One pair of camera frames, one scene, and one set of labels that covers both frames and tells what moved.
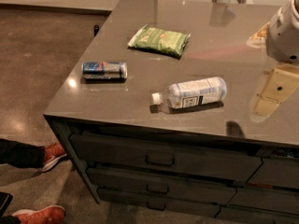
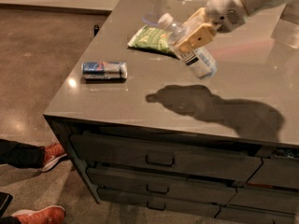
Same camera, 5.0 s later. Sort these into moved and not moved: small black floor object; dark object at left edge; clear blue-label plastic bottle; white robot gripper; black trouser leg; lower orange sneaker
Moved: clear blue-label plastic bottle; white robot gripper
Not moved: dark object at left edge; lower orange sneaker; black trouser leg; small black floor object
